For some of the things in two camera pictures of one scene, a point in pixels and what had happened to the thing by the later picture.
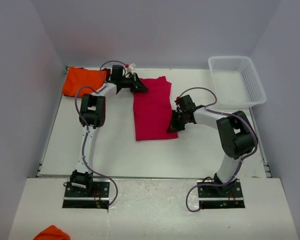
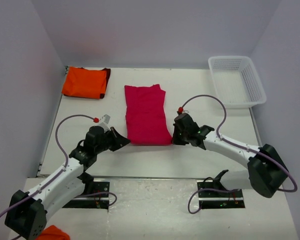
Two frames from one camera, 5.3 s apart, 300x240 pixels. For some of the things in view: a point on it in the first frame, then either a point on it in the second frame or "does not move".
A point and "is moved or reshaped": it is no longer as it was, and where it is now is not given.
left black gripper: x=137 y=85 to x=119 y=141
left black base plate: x=98 y=199 does not move
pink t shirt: x=152 y=110 is moved or reshaped
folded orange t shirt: x=79 y=82 does not move
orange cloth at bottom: x=52 y=233 does not move
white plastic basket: x=237 y=83 does not move
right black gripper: x=174 y=127 to x=175 y=140
